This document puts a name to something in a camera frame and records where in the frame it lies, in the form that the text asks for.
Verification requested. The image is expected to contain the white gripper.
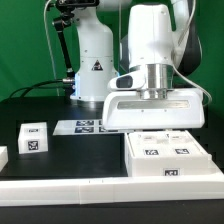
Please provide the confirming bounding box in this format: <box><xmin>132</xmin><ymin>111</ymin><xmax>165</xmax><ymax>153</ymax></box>
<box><xmin>102</xmin><ymin>88</ymin><xmax>204</xmax><ymax>131</ymax></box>

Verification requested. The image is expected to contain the white cabinet box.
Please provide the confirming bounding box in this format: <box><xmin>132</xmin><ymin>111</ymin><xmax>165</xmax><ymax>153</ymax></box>
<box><xmin>124</xmin><ymin>131</ymin><xmax>212</xmax><ymax>177</ymax></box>

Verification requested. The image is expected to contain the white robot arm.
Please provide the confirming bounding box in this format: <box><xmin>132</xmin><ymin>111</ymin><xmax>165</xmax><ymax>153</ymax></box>
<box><xmin>48</xmin><ymin>0</ymin><xmax>204</xmax><ymax>132</ymax></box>

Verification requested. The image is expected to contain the white flat tagged top panel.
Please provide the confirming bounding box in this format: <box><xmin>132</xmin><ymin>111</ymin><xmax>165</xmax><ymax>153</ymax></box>
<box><xmin>53</xmin><ymin>119</ymin><xmax>114</xmax><ymax>136</ymax></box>

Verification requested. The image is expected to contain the white tagged cube block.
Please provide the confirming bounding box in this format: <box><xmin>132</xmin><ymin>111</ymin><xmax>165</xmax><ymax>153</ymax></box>
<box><xmin>18</xmin><ymin>122</ymin><xmax>48</xmax><ymax>154</ymax></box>

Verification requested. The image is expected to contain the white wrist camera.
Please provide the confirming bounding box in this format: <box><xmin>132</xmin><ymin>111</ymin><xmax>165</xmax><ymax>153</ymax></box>
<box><xmin>108</xmin><ymin>72</ymin><xmax>145</xmax><ymax>91</ymax></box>

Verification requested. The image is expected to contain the white right boundary rail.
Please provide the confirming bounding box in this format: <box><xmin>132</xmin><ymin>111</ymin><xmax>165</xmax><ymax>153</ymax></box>
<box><xmin>208</xmin><ymin>158</ymin><xmax>223</xmax><ymax>175</ymax></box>

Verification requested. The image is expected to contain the white boundary rail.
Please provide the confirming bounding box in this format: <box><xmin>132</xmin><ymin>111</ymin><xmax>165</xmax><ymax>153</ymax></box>
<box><xmin>208</xmin><ymin>158</ymin><xmax>223</xmax><ymax>175</ymax></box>
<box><xmin>0</xmin><ymin>174</ymin><xmax>224</xmax><ymax>206</ymax></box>

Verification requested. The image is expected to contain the white front boundary rail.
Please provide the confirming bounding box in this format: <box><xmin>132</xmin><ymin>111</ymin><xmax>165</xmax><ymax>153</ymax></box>
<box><xmin>0</xmin><ymin>174</ymin><xmax>224</xmax><ymax>206</ymax></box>

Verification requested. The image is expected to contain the black cable on table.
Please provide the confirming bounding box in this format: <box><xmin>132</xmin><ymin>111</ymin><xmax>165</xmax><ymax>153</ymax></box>
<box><xmin>8</xmin><ymin>78</ymin><xmax>76</xmax><ymax>99</ymax></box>

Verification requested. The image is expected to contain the white hanging cable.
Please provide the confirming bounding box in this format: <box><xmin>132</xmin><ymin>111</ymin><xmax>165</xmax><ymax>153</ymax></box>
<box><xmin>43</xmin><ymin>0</ymin><xmax>61</xmax><ymax>97</ymax></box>

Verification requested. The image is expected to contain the white left rail stub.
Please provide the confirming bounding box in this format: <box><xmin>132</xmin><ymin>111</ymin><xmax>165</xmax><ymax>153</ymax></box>
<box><xmin>0</xmin><ymin>146</ymin><xmax>8</xmax><ymax>172</ymax></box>

